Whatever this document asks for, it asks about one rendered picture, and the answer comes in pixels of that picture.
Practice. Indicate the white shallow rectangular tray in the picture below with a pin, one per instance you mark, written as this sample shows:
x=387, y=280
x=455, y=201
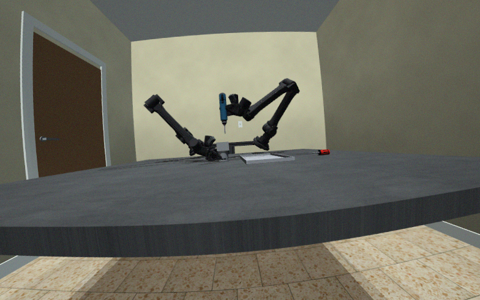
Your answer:
x=265, y=158

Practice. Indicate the white l-shaped bracket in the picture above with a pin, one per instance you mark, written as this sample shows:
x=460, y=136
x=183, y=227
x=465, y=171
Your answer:
x=222, y=146

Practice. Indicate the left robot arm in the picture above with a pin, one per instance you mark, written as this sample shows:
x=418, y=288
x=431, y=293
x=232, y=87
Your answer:
x=248, y=112

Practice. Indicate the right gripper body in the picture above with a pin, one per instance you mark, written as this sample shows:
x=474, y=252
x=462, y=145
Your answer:
x=207, y=153

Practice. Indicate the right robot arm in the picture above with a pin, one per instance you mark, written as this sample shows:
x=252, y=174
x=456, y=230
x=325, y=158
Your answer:
x=181, y=133

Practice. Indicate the grey cylinder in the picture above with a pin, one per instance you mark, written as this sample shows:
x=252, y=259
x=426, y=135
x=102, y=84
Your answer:
x=224, y=155

